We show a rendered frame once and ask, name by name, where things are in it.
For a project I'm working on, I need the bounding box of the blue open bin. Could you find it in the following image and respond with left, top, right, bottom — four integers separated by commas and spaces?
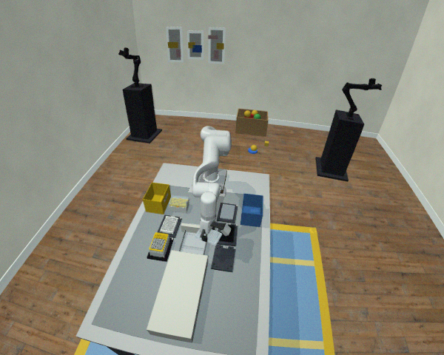
240, 194, 263, 227

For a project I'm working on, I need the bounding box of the yellow open-top bin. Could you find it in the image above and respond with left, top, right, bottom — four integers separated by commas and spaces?
143, 183, 171, 214

